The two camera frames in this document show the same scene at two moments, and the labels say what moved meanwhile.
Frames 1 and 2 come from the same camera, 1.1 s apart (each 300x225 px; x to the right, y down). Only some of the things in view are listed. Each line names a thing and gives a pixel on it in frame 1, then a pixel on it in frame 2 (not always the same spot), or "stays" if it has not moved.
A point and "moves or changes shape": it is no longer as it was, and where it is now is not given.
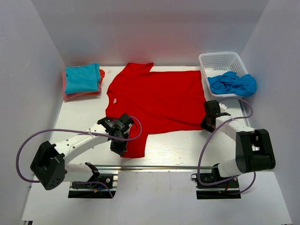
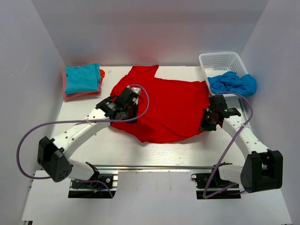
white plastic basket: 217,63 stays
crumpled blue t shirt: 228,83 stays
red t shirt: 163,101 moves or changes shape
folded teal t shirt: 85,78 stays
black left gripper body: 116,146 → 131,111
